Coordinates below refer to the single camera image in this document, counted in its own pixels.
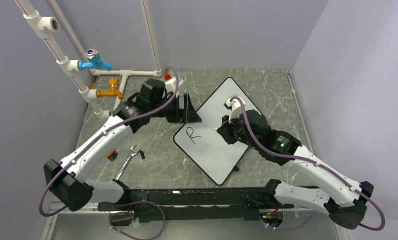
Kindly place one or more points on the white whiteboard black frame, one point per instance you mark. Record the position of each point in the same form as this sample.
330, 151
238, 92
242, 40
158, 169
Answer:
204, 146

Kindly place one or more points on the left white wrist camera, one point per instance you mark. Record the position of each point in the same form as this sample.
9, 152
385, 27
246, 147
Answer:
170, 82

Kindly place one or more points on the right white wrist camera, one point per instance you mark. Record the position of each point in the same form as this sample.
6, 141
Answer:
235, 105

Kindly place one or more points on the silver combination wrench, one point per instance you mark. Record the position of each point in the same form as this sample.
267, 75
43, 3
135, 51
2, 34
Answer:
134, 151

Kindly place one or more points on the orange brass water tap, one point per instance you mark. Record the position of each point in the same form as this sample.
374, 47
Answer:
112, 92

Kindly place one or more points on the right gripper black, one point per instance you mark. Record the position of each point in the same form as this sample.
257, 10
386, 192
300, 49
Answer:
225, 130

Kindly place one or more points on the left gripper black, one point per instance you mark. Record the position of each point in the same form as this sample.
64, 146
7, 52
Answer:
192, 115

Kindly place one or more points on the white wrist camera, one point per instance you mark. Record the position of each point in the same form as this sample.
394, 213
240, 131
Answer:
170, 82
235, 105

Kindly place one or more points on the orange black hex key set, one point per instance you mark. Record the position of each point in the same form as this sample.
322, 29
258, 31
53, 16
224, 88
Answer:
112, 155

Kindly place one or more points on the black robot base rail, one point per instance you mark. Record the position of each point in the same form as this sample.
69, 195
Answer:
245, 203

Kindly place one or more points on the white PVC pipe frame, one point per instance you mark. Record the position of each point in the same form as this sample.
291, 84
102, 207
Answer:
45, 27

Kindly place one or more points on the blue water tap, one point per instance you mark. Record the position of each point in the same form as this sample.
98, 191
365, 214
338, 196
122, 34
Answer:
93, 61

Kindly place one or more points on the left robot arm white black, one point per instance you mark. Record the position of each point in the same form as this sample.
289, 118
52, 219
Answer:
68, 179

